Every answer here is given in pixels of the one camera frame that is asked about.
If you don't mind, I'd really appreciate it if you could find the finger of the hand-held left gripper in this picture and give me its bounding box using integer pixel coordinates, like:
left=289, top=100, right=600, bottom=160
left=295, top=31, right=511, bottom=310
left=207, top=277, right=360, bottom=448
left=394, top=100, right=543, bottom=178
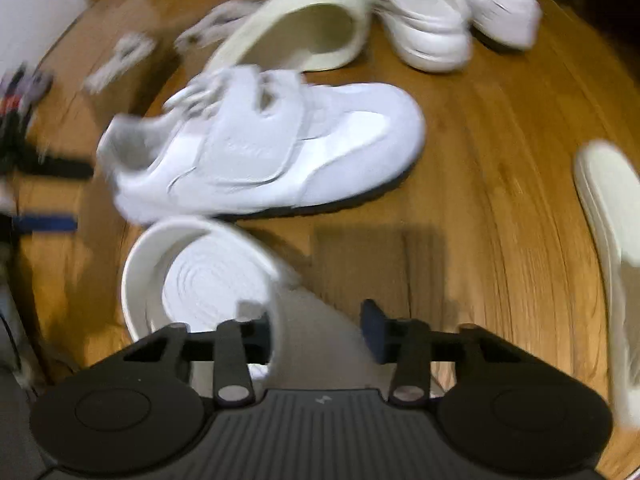
left=10, top=155, right=96, bottom=181
left=12, top=214, right=78, bottom=235

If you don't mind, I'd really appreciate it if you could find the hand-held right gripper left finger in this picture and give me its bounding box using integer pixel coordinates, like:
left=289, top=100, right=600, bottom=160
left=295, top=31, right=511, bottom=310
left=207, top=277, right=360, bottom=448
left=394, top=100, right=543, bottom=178
left=120, top=310, right=273, bottom=407

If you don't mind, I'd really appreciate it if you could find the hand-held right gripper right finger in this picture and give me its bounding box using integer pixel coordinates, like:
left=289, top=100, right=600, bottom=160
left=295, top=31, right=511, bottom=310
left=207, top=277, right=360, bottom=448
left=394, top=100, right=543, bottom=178
left=361, top=299, right=526, bottom=407

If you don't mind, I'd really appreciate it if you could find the white clog with purple charms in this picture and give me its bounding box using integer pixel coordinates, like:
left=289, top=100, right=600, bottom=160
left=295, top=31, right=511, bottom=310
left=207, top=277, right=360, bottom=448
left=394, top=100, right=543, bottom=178
left=121, top=216, right=286, bottom=396
left=367, top=0, right=474, bottom=73

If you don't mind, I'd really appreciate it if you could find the white strap sneaker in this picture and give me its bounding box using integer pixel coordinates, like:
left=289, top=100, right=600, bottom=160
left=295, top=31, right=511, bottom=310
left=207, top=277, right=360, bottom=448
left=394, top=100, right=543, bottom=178
left=96, top=66, right=427, bottom=226
left=457, top=0, right=544, bottom=52

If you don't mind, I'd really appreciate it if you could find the white slide sandal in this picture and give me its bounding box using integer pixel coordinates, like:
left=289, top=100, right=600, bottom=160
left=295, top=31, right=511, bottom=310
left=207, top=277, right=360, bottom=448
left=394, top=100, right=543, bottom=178
left=205, top=0, right=373, bottom=73
left=572, top=140, right=640, bottom=431

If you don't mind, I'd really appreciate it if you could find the white door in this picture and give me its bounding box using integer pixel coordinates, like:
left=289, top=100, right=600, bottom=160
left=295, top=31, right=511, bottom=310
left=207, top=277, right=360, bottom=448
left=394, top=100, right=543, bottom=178
left=0, top=0, right=101, bottom=91

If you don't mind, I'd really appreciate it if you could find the grey cloth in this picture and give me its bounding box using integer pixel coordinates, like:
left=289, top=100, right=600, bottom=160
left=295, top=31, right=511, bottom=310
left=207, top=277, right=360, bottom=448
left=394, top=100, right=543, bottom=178
left=0, top=280, right=51, bottom=480

